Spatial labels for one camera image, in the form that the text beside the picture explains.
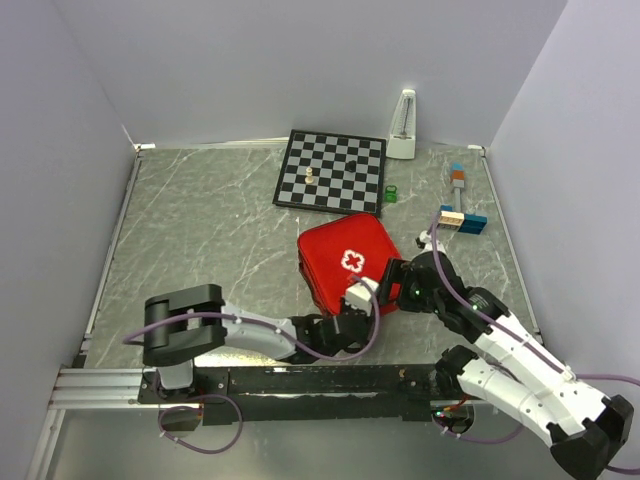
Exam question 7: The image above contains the black red medicine kit case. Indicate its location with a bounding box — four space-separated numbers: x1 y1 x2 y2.
297 213 401 315

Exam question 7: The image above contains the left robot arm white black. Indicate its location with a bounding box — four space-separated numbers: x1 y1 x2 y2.
141 277 381 402

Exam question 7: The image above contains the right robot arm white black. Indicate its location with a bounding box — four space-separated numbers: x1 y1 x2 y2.
380 251 634 479

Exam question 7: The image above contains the blue white brick block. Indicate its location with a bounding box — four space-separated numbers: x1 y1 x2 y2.
437 205 488 235

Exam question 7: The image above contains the blue orange grey brick stick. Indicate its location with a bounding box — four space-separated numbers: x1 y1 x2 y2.
450 163 465 212

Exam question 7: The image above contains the white metronome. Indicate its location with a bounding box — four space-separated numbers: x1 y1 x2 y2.
386 89 416 160

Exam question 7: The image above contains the black white chessboard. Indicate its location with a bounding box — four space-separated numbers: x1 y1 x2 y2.
272 129 387 217

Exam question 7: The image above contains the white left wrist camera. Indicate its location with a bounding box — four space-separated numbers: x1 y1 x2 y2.
343 277 379 316

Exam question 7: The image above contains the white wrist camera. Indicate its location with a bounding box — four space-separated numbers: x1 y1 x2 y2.
343 277 379 316
415 230 446 253

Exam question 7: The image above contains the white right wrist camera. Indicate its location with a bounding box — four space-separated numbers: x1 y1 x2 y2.
415 230 446 253

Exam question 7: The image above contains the aluminium rail frame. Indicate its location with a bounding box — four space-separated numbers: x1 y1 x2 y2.
49 368 142 410

